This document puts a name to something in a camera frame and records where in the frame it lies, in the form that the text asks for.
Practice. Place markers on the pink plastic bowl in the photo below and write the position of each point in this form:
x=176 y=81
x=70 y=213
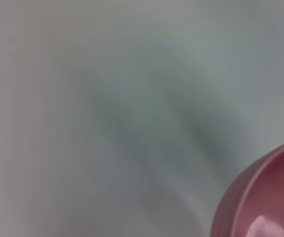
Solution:
x=270 y=192

